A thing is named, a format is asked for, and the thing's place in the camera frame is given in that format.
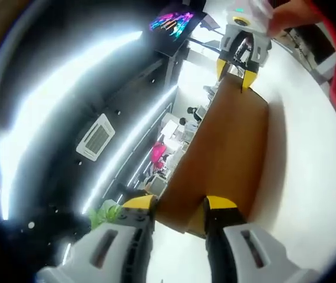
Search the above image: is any wide ceiling strip light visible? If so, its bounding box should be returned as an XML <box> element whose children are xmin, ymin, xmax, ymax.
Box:
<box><xmin>0</xmin><ymin>29</ymin><xmax>145</xmax><ymax>192</ymax></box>

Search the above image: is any person's right hand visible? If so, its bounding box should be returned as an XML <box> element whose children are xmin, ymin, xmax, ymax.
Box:
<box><xmin>266</xmin><ymin>0</ymin><xmax>324</xmax><ymax>38</ymax></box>

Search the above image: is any ceiling air vent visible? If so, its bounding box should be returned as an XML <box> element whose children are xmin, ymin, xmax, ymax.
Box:
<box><xmin>75</xmin><ymin>113</ymin><xmax>116</xmax><ymax>162</ymax></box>

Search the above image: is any cardboard shoe box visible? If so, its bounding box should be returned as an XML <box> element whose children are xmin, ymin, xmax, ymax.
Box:
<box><xmin>155</xmin><ymin>70</ymin><xmax>271</xmax><ymax>239</ymax></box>

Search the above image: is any green potted plant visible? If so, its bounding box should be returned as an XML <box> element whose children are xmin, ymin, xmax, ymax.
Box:
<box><xmin>87</xmin><ymin>203</ymin><xmax>124</xmax><ymax>231</ymax></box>

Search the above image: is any thin ceiling strip light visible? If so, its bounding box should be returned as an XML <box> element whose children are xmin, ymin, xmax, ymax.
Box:
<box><xmin>82</xmin><ymin>85</ymin><xmax>177</xmax><ymax>213</ymax></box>

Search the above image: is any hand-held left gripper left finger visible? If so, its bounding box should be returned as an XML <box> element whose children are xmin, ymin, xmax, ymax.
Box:
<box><xmin>35</xmin><ymin>194</ymin><xmax>159</xmax><ymax>283</ymax></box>

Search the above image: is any large colourful display screen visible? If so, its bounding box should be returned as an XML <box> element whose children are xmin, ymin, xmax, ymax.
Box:
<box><xmin>144</xmin><ymin>0</ymin><xmax>207</xmax><ymax>58</ymax></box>

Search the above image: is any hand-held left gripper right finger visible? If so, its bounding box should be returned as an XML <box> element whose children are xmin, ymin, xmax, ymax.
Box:
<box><xmin>202</xmin><ymin>194</ymin><xmax>321</xmax><ymax>283</ymax></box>

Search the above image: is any red wall screen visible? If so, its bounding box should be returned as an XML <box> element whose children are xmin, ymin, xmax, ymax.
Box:
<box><xmin>150</xmin><ymin>141</ymin><xmax>169</xmax><ymax>163</ymax></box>

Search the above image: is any grey desk monitor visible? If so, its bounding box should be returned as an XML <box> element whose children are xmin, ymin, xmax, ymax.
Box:
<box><xmin>149</xmin><ymin>176</ymin><xmax>166</xmax><ymax>192</ymax></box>

